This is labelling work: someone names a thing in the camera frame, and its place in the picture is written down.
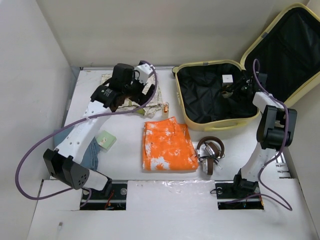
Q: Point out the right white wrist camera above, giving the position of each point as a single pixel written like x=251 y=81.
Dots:
x=227 y=79

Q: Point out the orange white shorts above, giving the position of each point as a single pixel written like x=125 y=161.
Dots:
x=167 y=146

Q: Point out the brown silver headphones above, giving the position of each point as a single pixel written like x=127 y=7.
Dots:
x=214 y=150

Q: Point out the blue folded jeans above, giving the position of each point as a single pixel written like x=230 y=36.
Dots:
x=90 y=157

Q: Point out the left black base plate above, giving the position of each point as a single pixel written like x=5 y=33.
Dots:
x=115 y=201

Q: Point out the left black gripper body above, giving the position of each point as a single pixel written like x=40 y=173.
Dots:
x=135 y=90

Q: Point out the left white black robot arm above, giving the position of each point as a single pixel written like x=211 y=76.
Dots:
x=64 y=162

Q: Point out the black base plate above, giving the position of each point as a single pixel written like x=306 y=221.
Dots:
x=231 y=199
x=115 y=201

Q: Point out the green small box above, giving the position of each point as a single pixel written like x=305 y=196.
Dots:
x=105 y=140

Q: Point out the cream green printed jacket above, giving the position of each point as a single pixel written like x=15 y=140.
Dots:
x=155 y=100

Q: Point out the small clear perfume bottle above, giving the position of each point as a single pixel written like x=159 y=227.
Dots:
x=165 y=110

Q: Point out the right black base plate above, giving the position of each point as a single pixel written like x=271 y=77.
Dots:
x=231 y=199

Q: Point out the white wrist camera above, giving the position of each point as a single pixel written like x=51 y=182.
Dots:
x=227 y=79
x=144 y=71

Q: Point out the aluminium rail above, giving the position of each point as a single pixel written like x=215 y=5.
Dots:
x=282 y=167

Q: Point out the yellow open suitcase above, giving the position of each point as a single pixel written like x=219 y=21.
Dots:
x=287 y=56

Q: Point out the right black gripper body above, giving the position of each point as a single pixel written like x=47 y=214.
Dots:
x=243 y=86

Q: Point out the gold round jar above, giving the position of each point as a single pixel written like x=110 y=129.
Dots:
x=227 y=94

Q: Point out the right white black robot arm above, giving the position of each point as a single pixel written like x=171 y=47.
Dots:
x=274 y=133

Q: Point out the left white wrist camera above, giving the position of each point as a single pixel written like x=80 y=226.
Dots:
x=144 y=71

